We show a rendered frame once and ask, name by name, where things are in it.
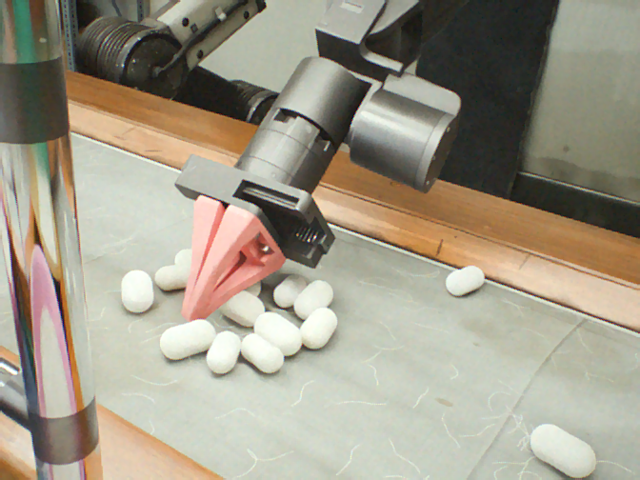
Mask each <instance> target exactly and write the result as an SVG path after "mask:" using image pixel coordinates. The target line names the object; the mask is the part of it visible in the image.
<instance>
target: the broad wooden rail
mask: <svg viewBox="0 0 640 480"><path fill-rule="evenodd" d="M65 74H66V84H67V94H68V104H69V114H70V132H73V133H76V134H79V135H81V136H84V137H87V138H89V139H92V140H94V141H97V142H100V143H103V144H106V145H108V146H111V147H114V148H117V149H120V150H123V151H126V152H129V153H132V154H135V155H137V156H140V157H143V158H146V159H149V160H151V161H153V162H156V163H159V164H162V165H165V166H167V167H170V168H173V169H176V170H181V169H182V168H183V166H184V165H185V163H186V162H187V160H188V159H189V157H190V155H191V154H195V155H198V156H201V157H204V158H207V159H209V160H212V161H215V162H218V163H221V164H224V165H227V166H230V167H234V165H235V164H236V162H237V161H238V159H239V158H240V156H241V154H242V153H243V151H244V150H245V148H246V146H247V145H248V143H249V142H250V140H251V138H252V136H253V135H254V134H255V133H256V131H257V129H258V128H259V127H258V126H255V125H252V124H249V123H246V122H242V121H239V120H236V119H232V118H229V117H226V116H223V115H220V114H216V113H213V112H210V111H206V110H201V109H198V108H195V107H191V106H188V105H185V104H181V103H178V102H175V101H171V100H169V99H165V98H162V97H159V96H155V95H152V94H149V93H145V92H142V91H140V90H134V89H130V88H127V87H124V86H120V85H117V84H114V83H111V82H108V81H104V80H101V79H98V78H94V77H91V76H88V75H85V74H82V73H78V72H73V71H71V70H66V69H65ZM312 197H313V199H314V201H315V202H316V204H317V206H318V208H319V209H320V211H321V212H322V214H323V216H324V217H325V219H326V221H327V223H328V224H331V225H334V226H336V227H339V228H342V229H344V230H349V231H352V232H355V233H357V234H360V235H363V236H366V237H368V238H371V239H373V240H376V241H379V242H382V243H385V244H387V245H390V246H393V247H396V248H398V249H401V250H405V251H408V252H411V253H414V254H416V255H419V256H422V257H425V258H428V259H429V260H432V261H435V262H438V263H441V264H444V265H446V266H449V267H452V268H455V269H458V270H461V269H463V268H465V267H468V266H475V267H477V268H479V269H480V270H481V271H482V272H483V273H484V279H487V280H489V281H491V282H494V283H497V284H500V285H503V286H505V287H508V288H511V289H514V290H518V291H521V292H524V293H526V294H529V295H532V296H534V297H537V298H540V299H543V300H546V301H548V302H551V303H553V304H556V305H559V306H562V307H564V308H567V309H570V310H575V311H577V312H580V313H583V314H586V315H588V316H590V317H593V318H596V319H599V320H602V321H605V322H607V323H610V324H613V325H615V326H618V327H620V328H623V329H626V330H631V331H634V332H636V333H639V334H640V239H637V238H633V237H630V236H627V235H624V234H621V233H618V232H614V231H611V230H605V229H602V228H598V227H595V226H593V225H589V224H586V223H582V222H579V221H576V220H572V219H569V218H567V217H563V216H560V215H557V214H553V213H550V212H546V211H543V210H538V209H535V208H532V207H528V206H525V205H521V204H518V203H515V202H511V201H509V200H506V199H502V198H499V197H496V196H492V195H489V194H485V193H483V192H480V191H476V190H471V189H467V188H464V187H460V186H457V185H454V184H451V183H448V182H445V181H441V180H438V179H436V181H435V182H434V184H433V186H432V187H431V189H430V190H429V191H428V192H427V193H424V192H421V191H419V190H415V189H412V188H410V187H408V186H405V185H403V184H400V183H398V182H395V181H393V180H390V179H389V178H387V177H384V176H382V175H379V174H377V173H374V172H372V171H369V170H365V169H363V168H361V167H358V166H356V165H353V164H352V163H351V162H350V154H349V153H348V152H344V151H341V150H338V151H337V152H336V154H335V155H334V156H332V160H331V162H330V165H329V167H328V168H327V170H326V172H325V173H324V175H323V177H322V179H321V180H320V182H319V184H318V186H317V187H316V189H315V191H314V192H313V194H312Z"/></svg>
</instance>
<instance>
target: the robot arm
mask: <svg viewBox="0 0 640 480"><path fill-rule="evenodd" d="M468 1H469V0H323V16H322V18H321V19H320V21H319V22H318V24H317V25H316V27H315V34H316V41H317V48H318V53H319V57H317V56H310V57H306V58H304V59H302V60H301V61H300V63H299V64H298V66H297V67H296V69H295V71H294V72H293V74H292V75H291V77H290V79H289V81H288V82H287V84H286V85H285V87H284V88H283V89H282V91H281V92H280V94H279V96H278V97H277V99H276V100H275V102H274V103H273V105H272V107H271V108H270V110H269V112H268V114H267V115H266V117H265V118H264V120H263V121H262V123H261V125H260V126H259V128H258V129H257V131H256V133H255V134H254V135H253V136H252V138H251V140H250V142H249V143H248V145H247V146H246V148H245V150H244V151H243V153H242V154H241V156H240V158H239V159H238V161H237V162H236V164H235V165H234V167H230V166H227V165H224V164H221V163H218V162H215V161H212V160H209V159H207V158H204V157H201V156H198V155H195V154H191V155H190V157H189V159H188V160H187V162H186V163H185V165H184V166H183V168H182V169H181V171H182V172H181V174H180V175H179V177H178V178H177V180H176V181H175V183H174V186H175V187H176V188H177V189H178V190H179V191H180V192H181V193H182V194H183V196H185V197H187V198H189V199H191V200H194V201H196V202H195V204H194V216H193V234H192V251H191V265H190V275H189V280H188V284H187V288H186V293H185V298H184V303H183V308H182V312H181V314H182V316H183V317H184V318H185V319H186V320H188V321H189V322H192V321H195V320H205V319H206V318H207V317H208V316H210V315H211V314H212V313H213V312H215V311H216V310H217V309H218V308H220V307H221V306H222V305H223V304H225V303H226V302H227V301H228V300H230V299H231V298H232V297H233V296H234V295H236V294H237V293H239V292H241V291H242V290H245V289H246V288H248V287H250V286H251V285H253V284H255V283H256V282H258V281H260V280H261V279H263V278H265V277H266V276H268V275H270V274H271V273H273V272H275V271H276V270H279V269H280V268H282V266H283V265H284V263H285V261H286V258H287V259H289V260H291V261H294V262H296V263H299V264H301V265H304V266H307V267H309V268H312V269H316V267H317V265H318V263H319V262H320V260H321V258H322V256H323V254H328V252H329V250H330V248H331V246H332V244H333V242H334V240H335V236H334V234H333V232H332V231H331V229H330V226H329V224H328V223H327V221H326V219H325V217H324V216H323V214H322V212H321V211H320V209H319V208H318V206H317V204H316V202H315V201H314V199H313V197H312V194H313V192H314V191H315V189H316V187H317V186H318V184H319V182H320V180H321V179H322V177H323V175H324V173H325V172H326V170H327V168H328V167H329V165H330V162H331V160H332V156H334V155H335V154H336V152H337V151H338V150H339V148H340V146H341V144H342V143H343V141H344V139H345V137H346V136H347V134H348V132H349V137H348V147H349V149H350V162H351V163H352V164H353V165H356V166H358V167H361V168H363V169H365V170H369V171H372V172H374V173H377V174H379V175H382V176H384V177H387V178H389V179H390V180H393V181H395V182H398V183H400V184H403V185H405V186H408V187H410V188H412V189H415V190H419V191H421V192H424V193H427V192H428V191H429V190H430V189H431V187H432V186H433V184H434V182H435V181H436V179H437V177H438V175H439V173H440V171H441V169H442V168H443V166H444V164H445V161H446V159H447V157H448V155H449V153H450V147H451V145H452V142H453V140H454V139H455V137H456V134H457V130H458V123H459V117H460V110H461V99H460V97H459V96H458V95H457V94H456V93H454V92H452V91H449V90H446V89H444V88H441V87H439V86H437V85H435V84H432V83H431V82H429V81H427V80H424V79H422V78H420V77H418V76H415V75H413V74H411V73H409V72H406V71H405V69H406V68H407V67H409V66H410V65H411V64H412V63H413V62H415V61H416V60H417V59H418V58H419V57H421V48H422V47H423V46H424V45H425V44H427V43H428V42H429V40H431V39H432V38H433V37H434V36H435V35H436V34H438V33H439V32H440V31H441V30H442V29H443V28H444V27H445V26H446V25H447V24H448V23H449V22H450V20H451V19H452V17H453V16H454V14H455V13H456V12H458V11H459V10H460V9H461V8H462V7H463V6H464V5H465V4H466V3H467V2H468Z"/></svg>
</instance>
